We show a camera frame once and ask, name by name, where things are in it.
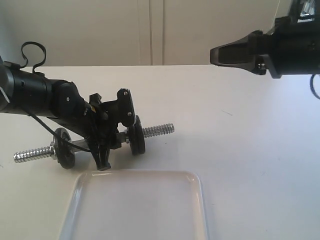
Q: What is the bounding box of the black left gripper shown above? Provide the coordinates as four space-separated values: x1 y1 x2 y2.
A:
47 93 122 171

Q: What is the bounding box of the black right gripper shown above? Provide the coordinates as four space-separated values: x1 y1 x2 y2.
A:
209 14 320 79

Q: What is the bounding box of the chrome threaded dumbbell bar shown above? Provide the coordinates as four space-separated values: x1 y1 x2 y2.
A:
13 123 175 163

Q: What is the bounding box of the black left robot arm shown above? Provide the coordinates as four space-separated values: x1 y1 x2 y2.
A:
0 62 135 171

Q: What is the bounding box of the white rectangular tray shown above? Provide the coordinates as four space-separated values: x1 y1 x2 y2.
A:
59 169 209 240

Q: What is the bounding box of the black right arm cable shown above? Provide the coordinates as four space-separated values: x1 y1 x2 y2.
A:
309 73 320 99

